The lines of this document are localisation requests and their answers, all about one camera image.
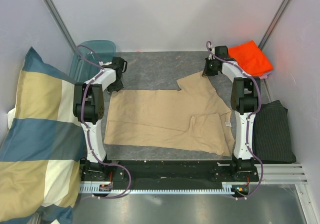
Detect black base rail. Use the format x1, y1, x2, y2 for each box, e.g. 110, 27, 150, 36
81, 160, 260, 190

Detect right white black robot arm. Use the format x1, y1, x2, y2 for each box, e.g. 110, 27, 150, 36
202, 41, 262, 181

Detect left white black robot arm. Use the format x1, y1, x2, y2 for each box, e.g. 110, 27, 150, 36
73, 57, 128, 181

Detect aluminium floor rails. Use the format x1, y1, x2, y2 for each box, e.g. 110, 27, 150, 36
261, 164, 308, 185

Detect right aluminium frame post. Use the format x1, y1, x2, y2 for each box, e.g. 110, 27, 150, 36
258, 0, 292, 50

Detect left aluminium frame post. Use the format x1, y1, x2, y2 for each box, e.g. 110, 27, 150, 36
43, 0, 76, 53

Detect white slotted cable duct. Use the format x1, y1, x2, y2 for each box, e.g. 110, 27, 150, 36
79, 182, 249, 195

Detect blue beige striped pillow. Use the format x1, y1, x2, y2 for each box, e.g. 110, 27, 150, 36
0, 48, 86, 224

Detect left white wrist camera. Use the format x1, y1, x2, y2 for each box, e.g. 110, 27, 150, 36
98, 61, 112, 66

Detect dark striped folded garment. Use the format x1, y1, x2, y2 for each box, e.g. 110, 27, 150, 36
252, 100, 297, 164

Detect aluminium frame post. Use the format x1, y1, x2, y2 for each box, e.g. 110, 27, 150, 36
258, 0, 292, 50
43, 0, 76, 53

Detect beige t shirt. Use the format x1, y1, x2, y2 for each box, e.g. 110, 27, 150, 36
103, 72, 235, 157

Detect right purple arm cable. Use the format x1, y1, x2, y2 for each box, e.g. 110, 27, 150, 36
205, 41, 266, 201

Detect pink folded t shirt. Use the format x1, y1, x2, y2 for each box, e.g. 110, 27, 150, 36
259, 71, 272, 79

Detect blue plastic bin lid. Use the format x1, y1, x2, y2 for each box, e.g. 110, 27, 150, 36
69, 40, 116, 82

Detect orange folded t shirt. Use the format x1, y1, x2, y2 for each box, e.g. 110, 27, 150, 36
228, 40, 274, 76

